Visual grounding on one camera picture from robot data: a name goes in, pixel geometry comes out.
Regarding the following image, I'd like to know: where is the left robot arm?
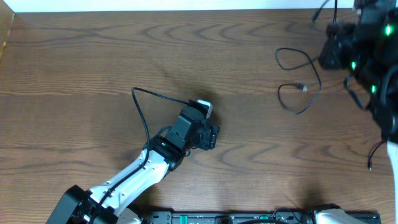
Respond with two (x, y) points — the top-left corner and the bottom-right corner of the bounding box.
(47, 100), (220, 223)

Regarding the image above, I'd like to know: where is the right camera black cable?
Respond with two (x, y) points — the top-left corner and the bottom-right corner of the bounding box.
(366, 139), (388, 171)

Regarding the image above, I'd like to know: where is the black USB cable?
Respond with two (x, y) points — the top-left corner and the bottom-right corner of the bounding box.
(274, 0), (339, 116)

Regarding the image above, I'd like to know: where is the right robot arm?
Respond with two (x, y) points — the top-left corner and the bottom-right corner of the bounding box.
(318, 1), (397, 144)

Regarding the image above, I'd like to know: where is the left camera black cable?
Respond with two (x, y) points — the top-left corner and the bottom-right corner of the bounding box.
(86, 86), (190, 224)

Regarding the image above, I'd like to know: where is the camera black cable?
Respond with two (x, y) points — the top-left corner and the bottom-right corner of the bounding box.
(366, 139), (388, 171)
(86, 86), (190, 224)

